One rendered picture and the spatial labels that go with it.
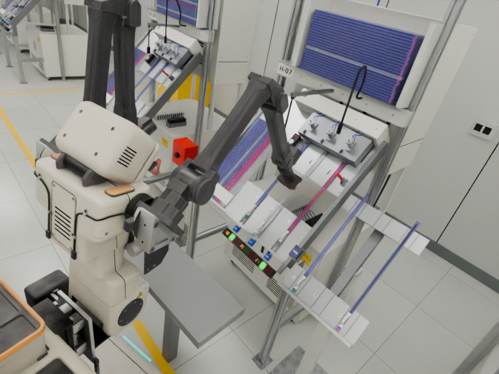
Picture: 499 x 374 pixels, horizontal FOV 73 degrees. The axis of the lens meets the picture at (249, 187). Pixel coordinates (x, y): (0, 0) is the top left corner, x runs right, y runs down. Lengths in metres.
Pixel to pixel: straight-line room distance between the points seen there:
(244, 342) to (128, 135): 1.51
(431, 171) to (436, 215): 0.39
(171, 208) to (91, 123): 0.29
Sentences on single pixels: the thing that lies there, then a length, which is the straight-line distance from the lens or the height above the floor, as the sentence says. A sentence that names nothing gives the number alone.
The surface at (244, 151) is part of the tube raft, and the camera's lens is 1.82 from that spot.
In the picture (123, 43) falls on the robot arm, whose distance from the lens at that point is 1.17.
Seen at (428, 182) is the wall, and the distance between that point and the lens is 3.22.
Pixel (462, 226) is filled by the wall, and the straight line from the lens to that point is 3.25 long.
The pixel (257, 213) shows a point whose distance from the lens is 1.64.
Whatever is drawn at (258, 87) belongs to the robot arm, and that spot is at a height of 1.48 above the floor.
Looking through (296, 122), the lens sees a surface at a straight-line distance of 1.82.
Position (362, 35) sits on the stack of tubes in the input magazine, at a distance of 1.64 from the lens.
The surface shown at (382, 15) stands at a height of 1.69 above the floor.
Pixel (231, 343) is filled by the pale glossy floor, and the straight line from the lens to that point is 2.09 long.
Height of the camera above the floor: 1.74
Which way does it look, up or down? 32 degrees down
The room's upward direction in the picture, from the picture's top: 12 degrees clockwise
